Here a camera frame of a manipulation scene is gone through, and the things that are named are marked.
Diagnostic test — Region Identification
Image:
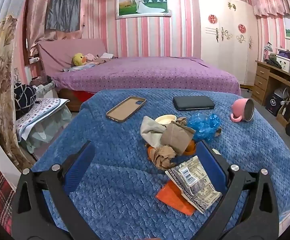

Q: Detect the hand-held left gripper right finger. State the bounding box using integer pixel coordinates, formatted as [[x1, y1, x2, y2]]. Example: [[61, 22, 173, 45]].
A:
[[197, 140, 279, 240]]

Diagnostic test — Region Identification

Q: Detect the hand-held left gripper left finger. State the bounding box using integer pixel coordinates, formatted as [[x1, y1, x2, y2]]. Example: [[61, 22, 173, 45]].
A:
[[11, 140, 97, 240]]

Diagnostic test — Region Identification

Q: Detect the printed snack wrapper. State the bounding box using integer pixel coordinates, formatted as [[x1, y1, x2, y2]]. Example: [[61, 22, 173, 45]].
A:
[[165, 155, 223, 214]]

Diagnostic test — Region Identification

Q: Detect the orange peel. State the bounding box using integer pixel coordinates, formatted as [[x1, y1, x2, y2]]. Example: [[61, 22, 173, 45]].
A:
[[184, 140, 198, 156], [147, 146, 158, 161]]

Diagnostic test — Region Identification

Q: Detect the blue plastic bag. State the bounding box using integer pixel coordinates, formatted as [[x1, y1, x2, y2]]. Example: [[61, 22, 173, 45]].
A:
[[187, 112, 222, 143]]

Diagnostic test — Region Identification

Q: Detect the brown cardboard tube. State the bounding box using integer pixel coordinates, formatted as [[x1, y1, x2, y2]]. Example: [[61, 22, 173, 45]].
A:
[[160, 121, 196, 155]]

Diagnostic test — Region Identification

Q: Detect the brown paper ball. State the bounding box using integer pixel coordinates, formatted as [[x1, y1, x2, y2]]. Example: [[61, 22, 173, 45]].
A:
[[151, 145, 178, 169]]

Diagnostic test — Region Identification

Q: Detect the orange packet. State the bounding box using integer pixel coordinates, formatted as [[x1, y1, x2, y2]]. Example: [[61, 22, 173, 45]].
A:
[[155, 180, 197, 217]]

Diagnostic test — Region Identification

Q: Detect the small white bowl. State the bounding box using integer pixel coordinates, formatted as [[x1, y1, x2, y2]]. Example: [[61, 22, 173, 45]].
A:
[[154, 114, 177, 125]]

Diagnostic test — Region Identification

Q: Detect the beige tissue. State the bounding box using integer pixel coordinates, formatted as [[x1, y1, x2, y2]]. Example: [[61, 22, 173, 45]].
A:
[[140, 116, 168, 147]]

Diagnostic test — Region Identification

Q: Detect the brown cardboard box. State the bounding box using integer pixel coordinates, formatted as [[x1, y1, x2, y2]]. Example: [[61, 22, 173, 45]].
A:
[[276, 104, 290, 128]]

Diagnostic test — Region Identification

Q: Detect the black carton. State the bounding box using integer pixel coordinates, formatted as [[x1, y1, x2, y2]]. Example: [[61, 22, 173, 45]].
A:
[[265, 94, 282, 117]]

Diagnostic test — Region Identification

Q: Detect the white fan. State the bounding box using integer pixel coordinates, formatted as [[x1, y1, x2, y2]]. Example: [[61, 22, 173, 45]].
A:
[[273, 87, 289, 105]]

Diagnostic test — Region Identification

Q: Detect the blue fleece blanket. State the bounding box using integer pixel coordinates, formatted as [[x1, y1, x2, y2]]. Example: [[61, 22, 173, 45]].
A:
[[31, 88, 290, 240]]

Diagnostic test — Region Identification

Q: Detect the pale green cloth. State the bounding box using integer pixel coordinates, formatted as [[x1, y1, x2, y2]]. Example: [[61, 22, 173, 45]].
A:
[[20, 105, 73, 153]]

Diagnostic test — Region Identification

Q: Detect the wooden desk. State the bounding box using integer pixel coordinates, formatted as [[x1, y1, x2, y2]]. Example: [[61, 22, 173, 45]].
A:
[[251, 60, 290, 128]]

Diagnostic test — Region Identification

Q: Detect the pink mug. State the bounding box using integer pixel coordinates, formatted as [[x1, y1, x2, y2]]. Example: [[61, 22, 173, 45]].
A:
[[230, 98, 255, 122]]

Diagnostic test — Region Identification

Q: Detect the black smartphone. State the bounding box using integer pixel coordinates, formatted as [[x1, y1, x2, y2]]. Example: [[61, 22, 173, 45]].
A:
[[172, 95, 215, 111]]

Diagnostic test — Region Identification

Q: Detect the polka dot cloth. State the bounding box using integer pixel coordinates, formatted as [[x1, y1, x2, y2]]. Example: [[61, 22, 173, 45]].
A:
[[16, 98, 70, 140]]

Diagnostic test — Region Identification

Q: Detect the brown phone case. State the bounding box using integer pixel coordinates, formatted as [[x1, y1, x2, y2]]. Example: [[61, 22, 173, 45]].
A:
[[106, 96, 146, 124]]

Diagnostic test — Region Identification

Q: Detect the white storage box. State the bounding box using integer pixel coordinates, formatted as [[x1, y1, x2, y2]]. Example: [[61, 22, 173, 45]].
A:
[[275, 55, 290, 74]]

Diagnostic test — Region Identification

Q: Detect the dark green bag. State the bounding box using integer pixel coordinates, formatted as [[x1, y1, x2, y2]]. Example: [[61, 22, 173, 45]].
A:
[[265, 57, 282, 69]]

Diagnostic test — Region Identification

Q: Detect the red plaid cloth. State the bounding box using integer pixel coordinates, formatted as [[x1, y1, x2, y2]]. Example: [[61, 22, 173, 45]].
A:
[[0, 170, 16, 233]]

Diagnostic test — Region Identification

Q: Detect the dark patterned bag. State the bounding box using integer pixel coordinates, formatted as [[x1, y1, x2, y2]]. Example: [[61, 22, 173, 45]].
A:
[[14, 82, 37, 114]]

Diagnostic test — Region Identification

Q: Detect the desk lamp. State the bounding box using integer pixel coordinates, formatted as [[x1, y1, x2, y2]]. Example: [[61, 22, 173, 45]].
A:
[[262, 42, 273, 63]]

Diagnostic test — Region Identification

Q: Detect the light blue cloth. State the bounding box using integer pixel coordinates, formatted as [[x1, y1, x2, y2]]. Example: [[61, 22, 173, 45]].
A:
[[62, 64, 95, 72]]

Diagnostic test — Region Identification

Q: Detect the yellow duck plush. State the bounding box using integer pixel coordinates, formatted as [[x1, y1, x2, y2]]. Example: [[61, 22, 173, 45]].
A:
[[72, 53, 87, 67]]

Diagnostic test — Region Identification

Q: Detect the white wardrobe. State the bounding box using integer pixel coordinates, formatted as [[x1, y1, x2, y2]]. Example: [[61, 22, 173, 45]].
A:
[[191, 0, 259, 87]]

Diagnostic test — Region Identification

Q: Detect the bed with purple dotted cover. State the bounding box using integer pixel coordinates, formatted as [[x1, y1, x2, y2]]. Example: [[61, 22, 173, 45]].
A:
[[51, 56, 242, 112]]

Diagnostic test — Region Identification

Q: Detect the pink bed headboard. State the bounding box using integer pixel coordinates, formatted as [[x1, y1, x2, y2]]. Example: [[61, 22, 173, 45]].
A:
[[36, 39, 109, 80]]

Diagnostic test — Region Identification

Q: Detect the pink satin curtain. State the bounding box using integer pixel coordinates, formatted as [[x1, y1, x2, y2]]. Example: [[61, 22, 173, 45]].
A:
[[25, 0, 90, 55]]

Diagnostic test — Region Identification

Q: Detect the grey cloth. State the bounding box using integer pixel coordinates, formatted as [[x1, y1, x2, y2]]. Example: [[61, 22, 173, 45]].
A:
[[45, 0, 82, 33]]

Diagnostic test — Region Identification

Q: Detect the framed wedding photo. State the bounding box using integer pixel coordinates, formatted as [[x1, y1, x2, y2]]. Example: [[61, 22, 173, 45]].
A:
[[115, 0, 172, 20]]

